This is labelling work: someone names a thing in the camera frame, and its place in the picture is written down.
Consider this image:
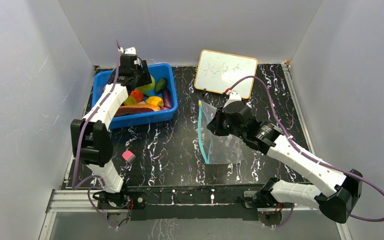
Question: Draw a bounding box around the green round melon toy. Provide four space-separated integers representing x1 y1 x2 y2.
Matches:
136 76 156 93

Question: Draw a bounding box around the clear zip top bag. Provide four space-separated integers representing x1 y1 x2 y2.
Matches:
197 100 245 165

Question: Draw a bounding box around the yellow bell pepper toy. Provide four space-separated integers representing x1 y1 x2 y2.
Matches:
145 96 165 107

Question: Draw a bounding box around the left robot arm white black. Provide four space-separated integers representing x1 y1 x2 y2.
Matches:
70 53 152 208

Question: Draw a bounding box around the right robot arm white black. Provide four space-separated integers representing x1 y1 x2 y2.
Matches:
206 101 362 224

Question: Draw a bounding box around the orange tangerine toy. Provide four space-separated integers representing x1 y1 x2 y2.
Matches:
129 89 145 103

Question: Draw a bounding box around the dark green avocado toy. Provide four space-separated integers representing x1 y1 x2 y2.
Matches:
154 77 168 94

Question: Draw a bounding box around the blue plastic bin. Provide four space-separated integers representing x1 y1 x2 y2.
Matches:
91 63 178 130

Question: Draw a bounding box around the purple eggplant toy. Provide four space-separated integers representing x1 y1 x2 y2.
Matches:
162 88 172 109

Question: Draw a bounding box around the hot dog bun toy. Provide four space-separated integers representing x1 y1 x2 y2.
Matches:
114 104 161 117

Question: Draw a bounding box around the white dry-erase board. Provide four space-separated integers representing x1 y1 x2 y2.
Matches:
194 49 258 94

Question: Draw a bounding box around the pink white cube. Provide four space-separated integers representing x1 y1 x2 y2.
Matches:
122 150 136 164

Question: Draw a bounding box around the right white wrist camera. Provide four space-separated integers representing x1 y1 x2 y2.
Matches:
224 88 242 107

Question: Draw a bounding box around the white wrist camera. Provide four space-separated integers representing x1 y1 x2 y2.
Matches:
117 47 137 56
224 88 242 107

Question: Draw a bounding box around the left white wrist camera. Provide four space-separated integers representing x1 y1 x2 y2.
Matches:
117 47 137 56

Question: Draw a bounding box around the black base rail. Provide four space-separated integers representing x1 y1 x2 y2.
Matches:
46 183 345 229

